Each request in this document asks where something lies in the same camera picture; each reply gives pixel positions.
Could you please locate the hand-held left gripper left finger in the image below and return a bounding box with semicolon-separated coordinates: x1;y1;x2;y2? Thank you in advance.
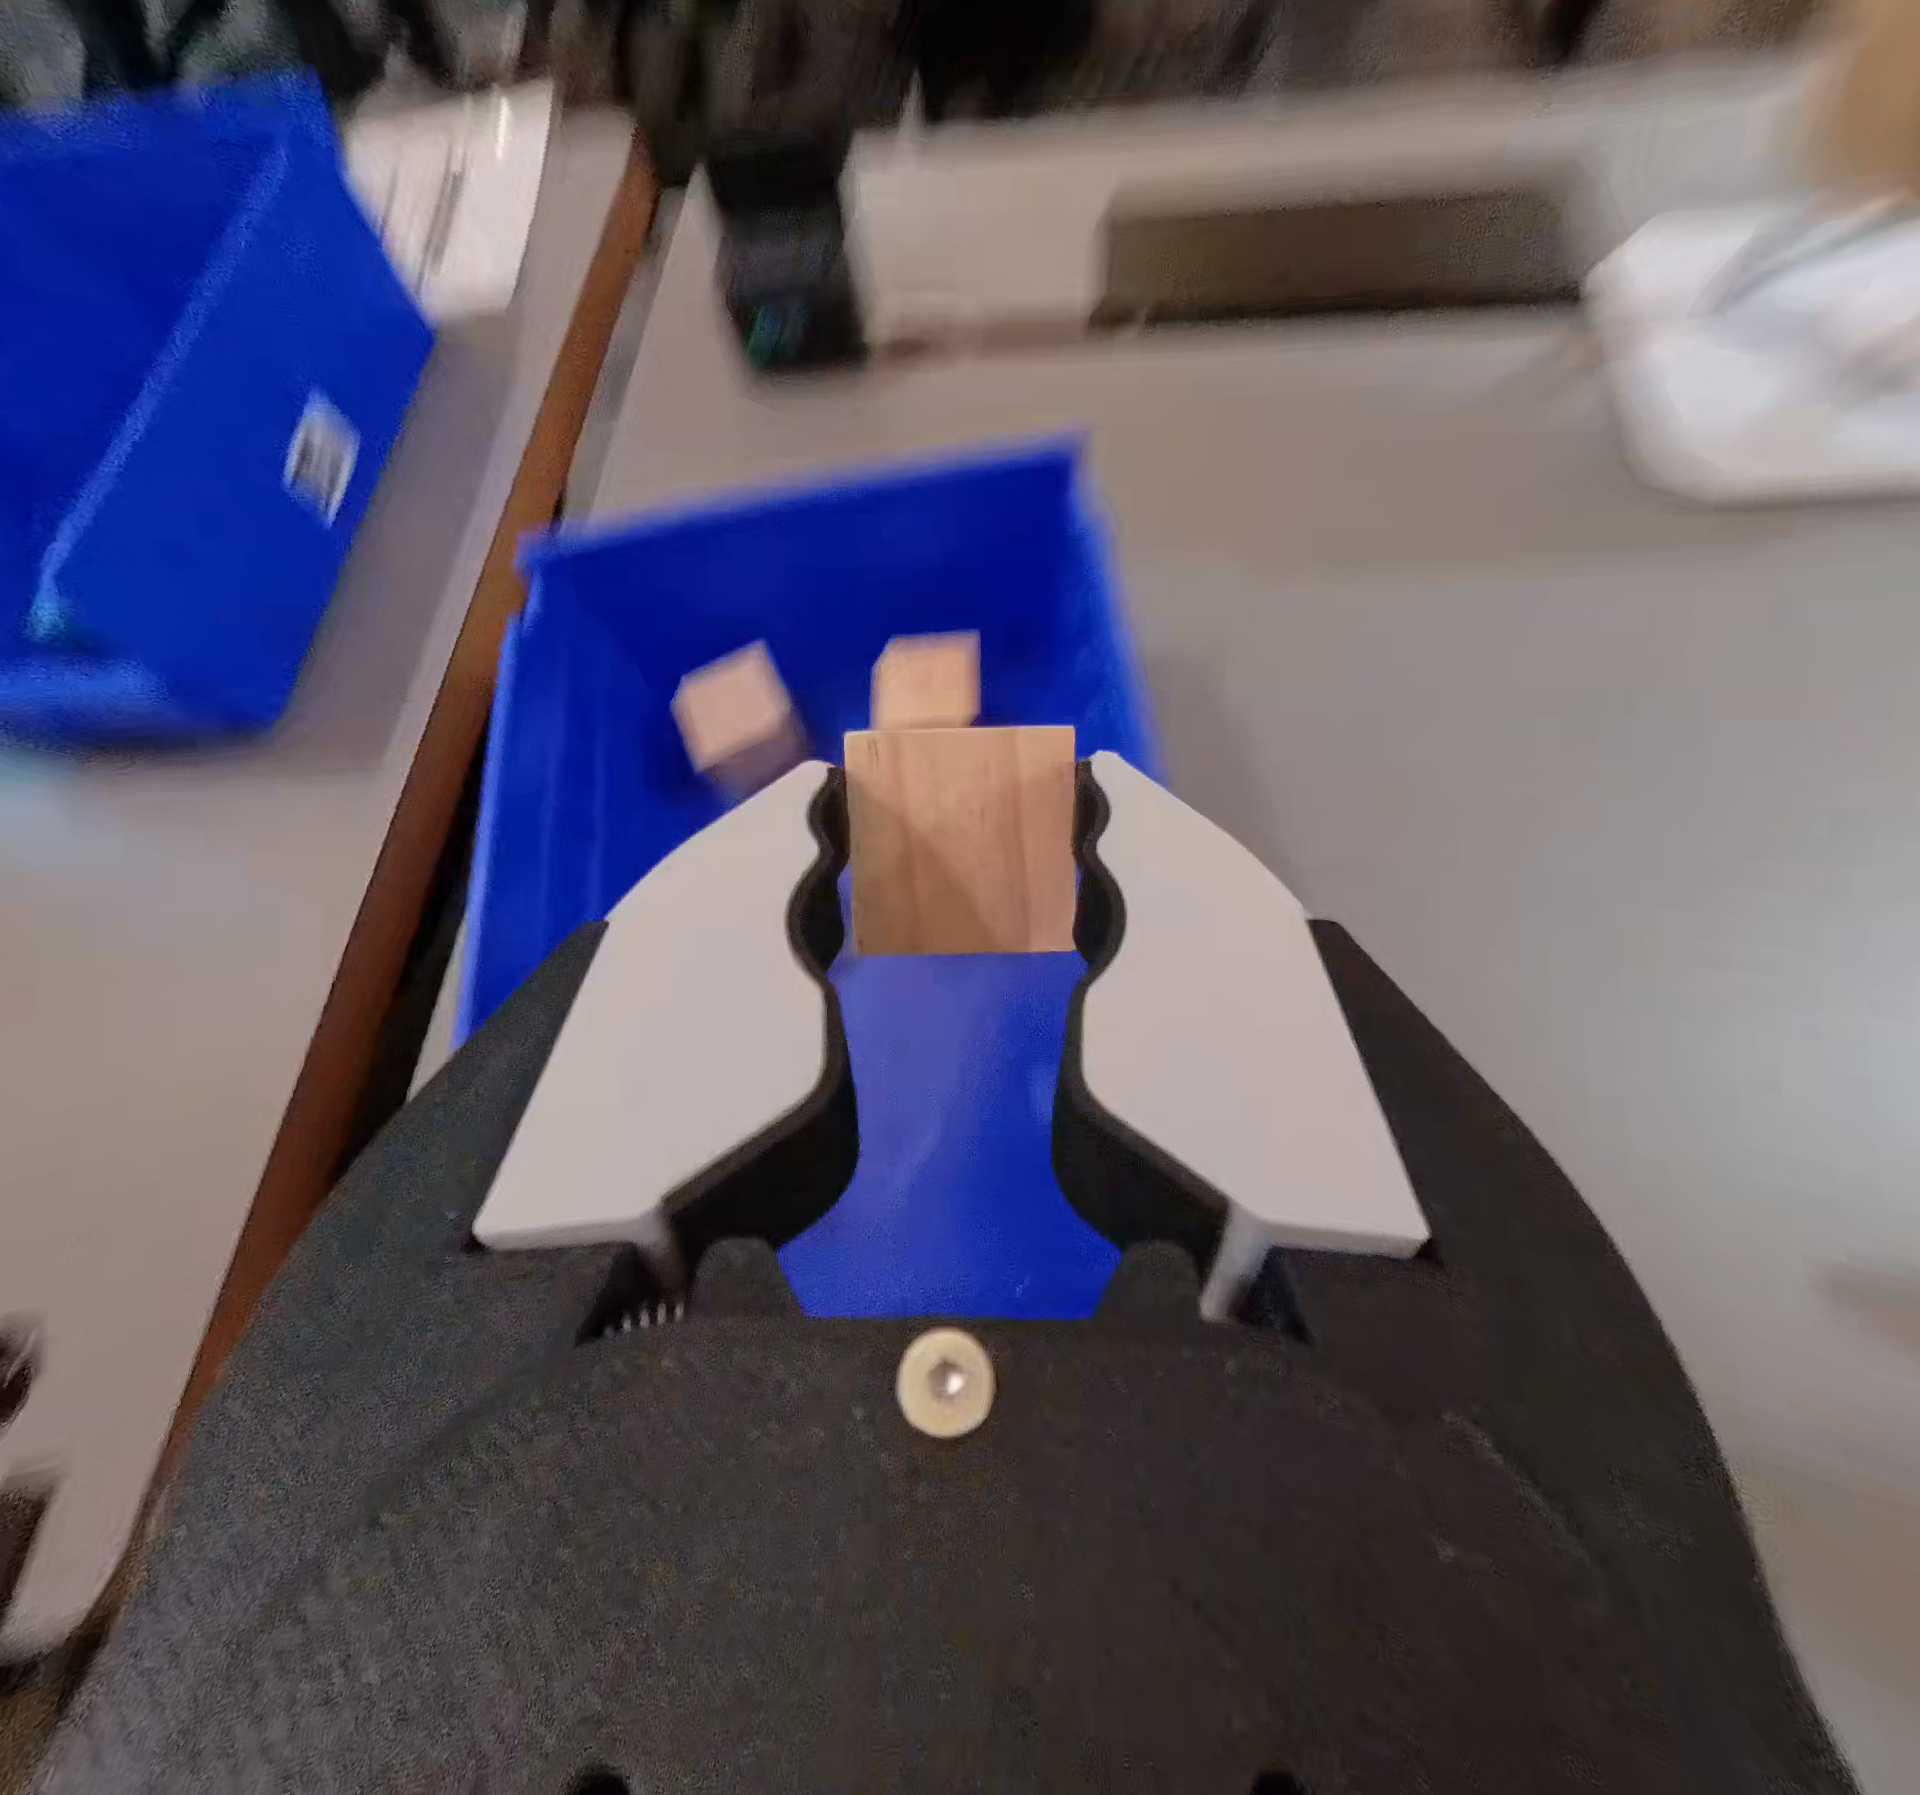
471;757;861;1293

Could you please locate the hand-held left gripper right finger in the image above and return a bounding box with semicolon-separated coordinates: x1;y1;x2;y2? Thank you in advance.
1050;749;1434;1319

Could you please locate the blue plastic bin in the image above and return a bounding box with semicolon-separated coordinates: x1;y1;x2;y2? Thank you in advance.
450;432;1169;1325

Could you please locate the blue striped wooden cube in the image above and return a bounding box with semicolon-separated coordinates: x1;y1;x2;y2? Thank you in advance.
843;724;1081;961
672;639;801;795
870;630;984;732

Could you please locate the black battery charger case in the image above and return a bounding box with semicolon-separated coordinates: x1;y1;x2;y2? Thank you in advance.
710;130;873;374

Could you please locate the blue bin with tag label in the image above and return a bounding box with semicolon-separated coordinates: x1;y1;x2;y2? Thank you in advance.
0;71;440;755

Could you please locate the wooden document stand white base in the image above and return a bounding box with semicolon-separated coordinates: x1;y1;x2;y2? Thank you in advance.
1582;0;1920;508

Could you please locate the printed paper sheet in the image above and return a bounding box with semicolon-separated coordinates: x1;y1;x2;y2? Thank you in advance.
343;83;556;321

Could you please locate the dark desk cable cover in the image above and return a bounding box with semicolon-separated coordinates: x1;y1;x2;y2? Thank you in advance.
1095;181;1580;328

